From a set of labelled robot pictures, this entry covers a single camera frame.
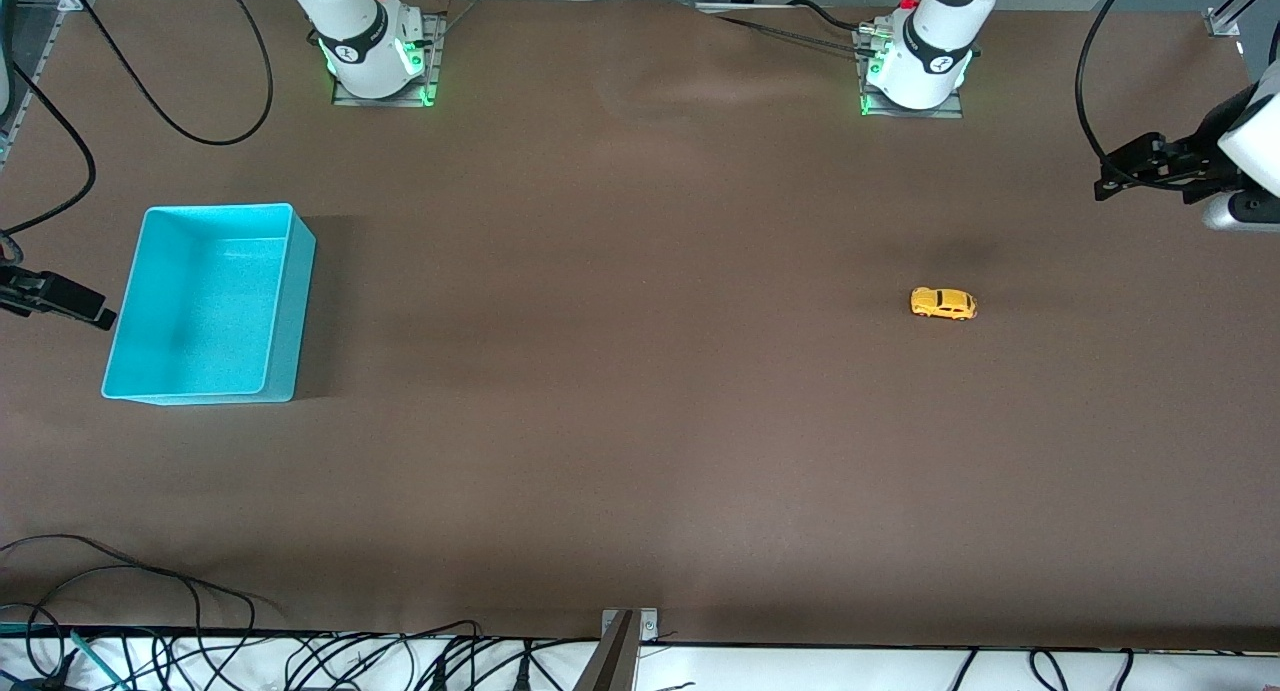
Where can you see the turquoise plastic bin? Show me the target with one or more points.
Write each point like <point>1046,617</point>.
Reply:
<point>200,301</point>

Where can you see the dark metal bar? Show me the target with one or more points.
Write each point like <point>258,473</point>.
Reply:
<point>610,661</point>

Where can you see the small metal bracket plate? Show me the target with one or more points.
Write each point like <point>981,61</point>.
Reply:
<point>648,626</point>

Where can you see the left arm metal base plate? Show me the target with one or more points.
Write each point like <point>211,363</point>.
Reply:
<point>915,114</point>

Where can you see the black power plug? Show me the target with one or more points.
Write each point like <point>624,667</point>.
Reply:
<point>523,671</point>
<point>437,673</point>

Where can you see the aluminium frame corner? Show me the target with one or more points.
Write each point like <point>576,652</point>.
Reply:
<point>1222,21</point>

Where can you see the yellow toy beetle car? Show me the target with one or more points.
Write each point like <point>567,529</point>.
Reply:
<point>943,304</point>

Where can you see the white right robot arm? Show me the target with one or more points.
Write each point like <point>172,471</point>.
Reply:
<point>360,41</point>

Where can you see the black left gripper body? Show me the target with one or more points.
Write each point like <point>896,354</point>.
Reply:
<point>1194,161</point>

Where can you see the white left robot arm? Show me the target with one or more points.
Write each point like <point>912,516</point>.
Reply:
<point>935,41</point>

